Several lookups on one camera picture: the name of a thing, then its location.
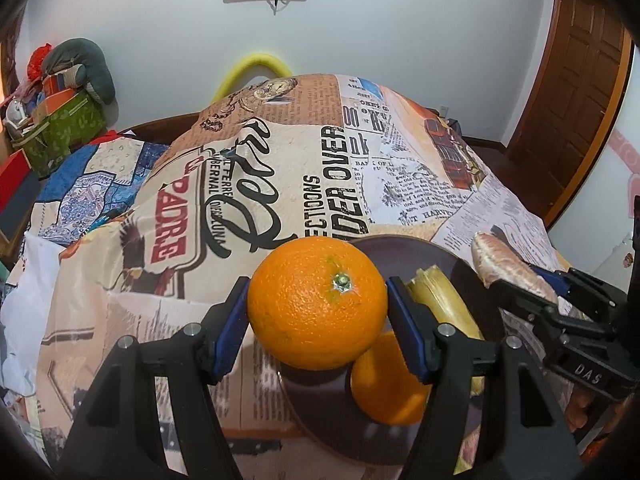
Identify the grey plush cushion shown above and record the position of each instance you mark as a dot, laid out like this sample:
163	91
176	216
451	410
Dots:
95	67

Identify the white plastic sheet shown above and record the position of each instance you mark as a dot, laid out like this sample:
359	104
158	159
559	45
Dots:
25	310

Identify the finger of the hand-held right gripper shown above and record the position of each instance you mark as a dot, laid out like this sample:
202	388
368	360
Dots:
552	277
520	302

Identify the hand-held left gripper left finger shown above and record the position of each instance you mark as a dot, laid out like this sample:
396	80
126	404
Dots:
232	332

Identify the brown wooden door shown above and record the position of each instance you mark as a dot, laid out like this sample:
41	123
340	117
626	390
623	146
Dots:
575	85

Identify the orange box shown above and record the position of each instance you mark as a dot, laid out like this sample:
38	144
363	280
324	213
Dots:
62	95

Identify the dark brown plate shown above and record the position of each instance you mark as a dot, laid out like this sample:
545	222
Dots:
400	255

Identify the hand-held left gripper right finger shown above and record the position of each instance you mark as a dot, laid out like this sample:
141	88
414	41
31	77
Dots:
407	332

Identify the dark wooden headboard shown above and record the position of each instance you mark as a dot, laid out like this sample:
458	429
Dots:
160	127

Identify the peeled pomelo segment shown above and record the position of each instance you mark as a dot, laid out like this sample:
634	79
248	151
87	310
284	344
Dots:
500	262

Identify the green patterned box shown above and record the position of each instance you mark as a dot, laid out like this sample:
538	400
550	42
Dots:
70	125

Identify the blue patchwork quilt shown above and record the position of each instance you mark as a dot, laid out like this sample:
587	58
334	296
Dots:
95	190

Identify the person's right hand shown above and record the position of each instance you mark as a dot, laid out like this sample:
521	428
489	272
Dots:
585	412

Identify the newspaper print tablecloth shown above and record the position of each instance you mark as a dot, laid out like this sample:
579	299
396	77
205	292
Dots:
280	160

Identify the red crumpled bag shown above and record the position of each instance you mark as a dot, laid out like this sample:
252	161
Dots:
39	60

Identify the pink wall sticker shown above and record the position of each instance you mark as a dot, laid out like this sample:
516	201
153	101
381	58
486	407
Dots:
627	160

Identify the red box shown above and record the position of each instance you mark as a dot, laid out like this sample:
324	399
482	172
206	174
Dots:
15	180

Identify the yellow corn cob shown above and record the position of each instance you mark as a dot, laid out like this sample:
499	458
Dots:
445	302

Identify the small orange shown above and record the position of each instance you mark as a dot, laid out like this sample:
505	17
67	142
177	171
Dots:
385	392

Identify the large orange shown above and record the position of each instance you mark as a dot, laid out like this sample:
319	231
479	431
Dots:
310	305

